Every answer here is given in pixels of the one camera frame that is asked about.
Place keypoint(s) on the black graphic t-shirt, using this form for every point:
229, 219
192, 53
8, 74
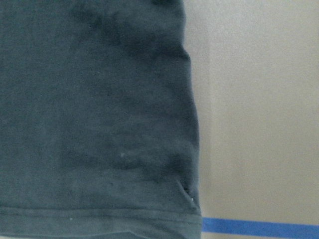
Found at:
99, 133

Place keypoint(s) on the crossing blue tape strip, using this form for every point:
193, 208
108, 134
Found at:
259, 229

